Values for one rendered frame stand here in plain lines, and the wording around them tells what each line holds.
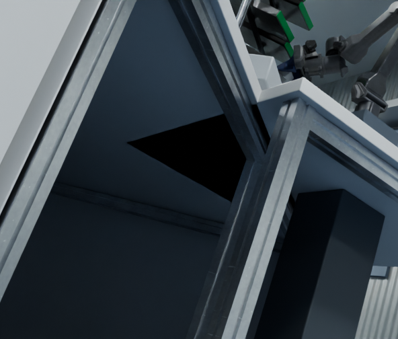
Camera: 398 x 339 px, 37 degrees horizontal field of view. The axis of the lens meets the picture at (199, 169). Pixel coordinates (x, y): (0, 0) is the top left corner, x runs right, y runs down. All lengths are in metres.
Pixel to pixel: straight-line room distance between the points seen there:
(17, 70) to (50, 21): 0.07
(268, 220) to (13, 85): 0.57
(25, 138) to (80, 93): 0.08
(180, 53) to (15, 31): 0.56
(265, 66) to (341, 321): 0.61
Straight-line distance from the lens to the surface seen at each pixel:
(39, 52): 0.62
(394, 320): 3.81
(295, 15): 2.11
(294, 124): 1.09
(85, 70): 0.67
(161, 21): 1.04
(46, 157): 0.64
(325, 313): 1.41
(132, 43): 1.15
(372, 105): 1.65
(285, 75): 1.92
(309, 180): 1.47
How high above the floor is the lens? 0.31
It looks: 19 degrees up
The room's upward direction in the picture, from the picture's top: 20 degrees clockwise
